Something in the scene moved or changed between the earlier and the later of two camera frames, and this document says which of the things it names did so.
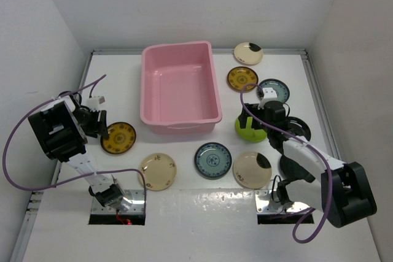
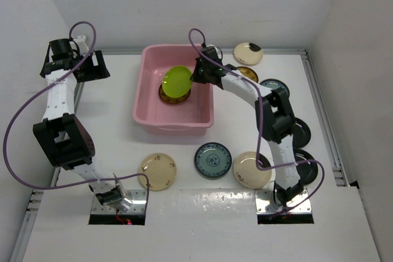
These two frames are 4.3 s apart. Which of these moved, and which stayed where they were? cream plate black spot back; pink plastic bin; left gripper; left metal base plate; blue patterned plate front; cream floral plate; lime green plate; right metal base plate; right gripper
Moved: left gripper; right gripper; lime green plate
Stayed: right metal base plate; left metal base plate; pink plastic bin; blue patterned plate front; cream floral plate; cream plate black spot back
